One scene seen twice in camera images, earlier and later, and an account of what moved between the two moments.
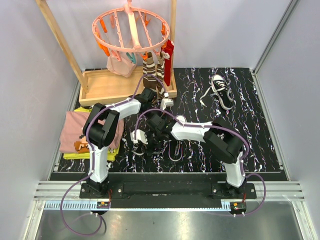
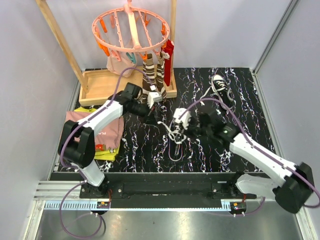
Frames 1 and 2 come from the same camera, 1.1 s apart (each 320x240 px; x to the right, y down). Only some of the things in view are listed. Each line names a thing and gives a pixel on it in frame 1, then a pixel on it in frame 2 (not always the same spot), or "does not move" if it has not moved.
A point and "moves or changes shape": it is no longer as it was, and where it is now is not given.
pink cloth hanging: (124, 67) does not move
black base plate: (167, 190) does not move
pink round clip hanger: (130, 29) does not move
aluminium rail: (66, 195) does not move
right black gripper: (151, 146) to (192, 119)
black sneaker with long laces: (137, 154) moves or changes shape
